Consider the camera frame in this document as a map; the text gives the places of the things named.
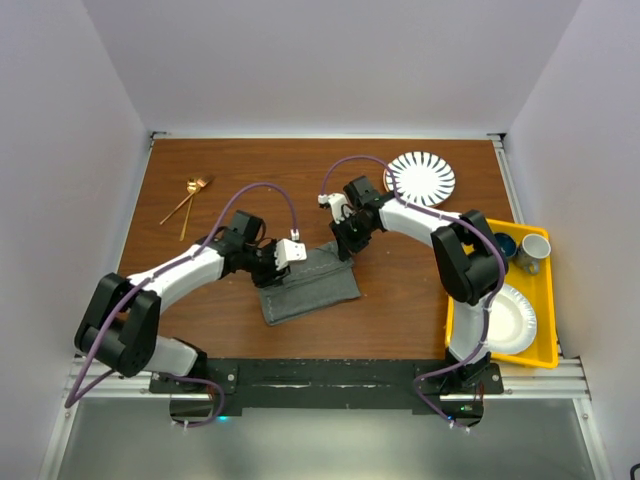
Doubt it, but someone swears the grey cloth napkin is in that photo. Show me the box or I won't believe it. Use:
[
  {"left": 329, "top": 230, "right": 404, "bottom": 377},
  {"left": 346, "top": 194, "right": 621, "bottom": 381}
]
[{"left": 259, "top": 241, "right": 361, "bottom": 326}]

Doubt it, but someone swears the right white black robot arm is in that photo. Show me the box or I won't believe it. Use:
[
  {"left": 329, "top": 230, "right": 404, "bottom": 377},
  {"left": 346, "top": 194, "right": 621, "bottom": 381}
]
[{"left": 318, "top": 176, "right": 508, "bottom": 393}]

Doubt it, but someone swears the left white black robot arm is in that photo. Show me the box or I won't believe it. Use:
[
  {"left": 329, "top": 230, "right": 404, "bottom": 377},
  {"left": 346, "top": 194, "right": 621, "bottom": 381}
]
[{"left": 74, "top": 211, "right": 306, "bottom": 392}]

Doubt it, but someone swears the striped blue white plate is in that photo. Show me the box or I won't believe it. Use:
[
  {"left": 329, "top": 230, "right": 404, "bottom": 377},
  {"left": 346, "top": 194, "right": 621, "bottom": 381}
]
[{"left": 383, "top": 151, "right": 456, "bottom": 207}]

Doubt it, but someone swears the gold fork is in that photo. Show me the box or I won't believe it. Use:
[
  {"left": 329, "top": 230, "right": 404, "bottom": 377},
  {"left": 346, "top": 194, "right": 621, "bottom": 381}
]
[{"left": 179, "top": 175, "right": 215, "bottom": 241}]

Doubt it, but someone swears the gold spoon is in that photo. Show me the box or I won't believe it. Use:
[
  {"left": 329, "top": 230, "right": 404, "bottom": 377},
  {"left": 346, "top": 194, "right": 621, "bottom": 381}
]
[{"left": 159, "top": 179, "right": 200, "bottom": 225}]

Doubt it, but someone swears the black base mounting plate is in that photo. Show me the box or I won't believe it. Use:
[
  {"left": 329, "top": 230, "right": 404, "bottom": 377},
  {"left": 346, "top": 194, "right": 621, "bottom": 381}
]
[{"left": 149, "top": 358, "right": 504, "bottom": 427}]

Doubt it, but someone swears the dark blue mug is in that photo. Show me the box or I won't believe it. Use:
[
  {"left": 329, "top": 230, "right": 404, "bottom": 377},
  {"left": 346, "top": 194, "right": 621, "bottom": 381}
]
[{"left": 494, "top": 232, "right": 518, "bottom": 260}]

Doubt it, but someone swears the white grey mug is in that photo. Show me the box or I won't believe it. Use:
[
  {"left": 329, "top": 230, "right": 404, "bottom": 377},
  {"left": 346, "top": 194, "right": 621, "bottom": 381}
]
[{"left": 513, "top": 233, "right": 551, "bottom": 275}]

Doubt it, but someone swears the white paper plate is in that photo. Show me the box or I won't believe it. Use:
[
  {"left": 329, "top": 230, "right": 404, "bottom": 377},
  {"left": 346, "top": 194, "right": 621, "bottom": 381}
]
[{"left": 487, "top": 284, "right": 537, "bottom": 355}]

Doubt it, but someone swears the yellow plastic tray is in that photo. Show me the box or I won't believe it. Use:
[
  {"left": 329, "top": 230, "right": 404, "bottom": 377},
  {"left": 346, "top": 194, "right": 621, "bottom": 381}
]
[{"left": 444, "top": 218, "right": 560, "bottom": 370}]

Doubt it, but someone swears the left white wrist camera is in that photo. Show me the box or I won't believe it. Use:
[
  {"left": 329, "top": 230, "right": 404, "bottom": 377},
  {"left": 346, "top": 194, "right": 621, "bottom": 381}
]
[{"left": 274, "top": 239, "right": 307, "bottom": 269}]

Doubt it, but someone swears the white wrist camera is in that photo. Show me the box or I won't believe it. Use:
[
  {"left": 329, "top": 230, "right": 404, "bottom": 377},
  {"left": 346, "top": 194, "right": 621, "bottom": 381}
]
[
  {"left": 274, "top": 239, "right": 307, "bottom": 269},
  {"left": 318, "top": 193, "right": 354, "bottom": 224}
]

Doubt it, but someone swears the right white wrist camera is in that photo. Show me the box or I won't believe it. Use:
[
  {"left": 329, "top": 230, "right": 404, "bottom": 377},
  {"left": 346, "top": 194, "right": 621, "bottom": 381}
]
[{"left": 318, "top": 193, "right": 354, "bottom": 224}]

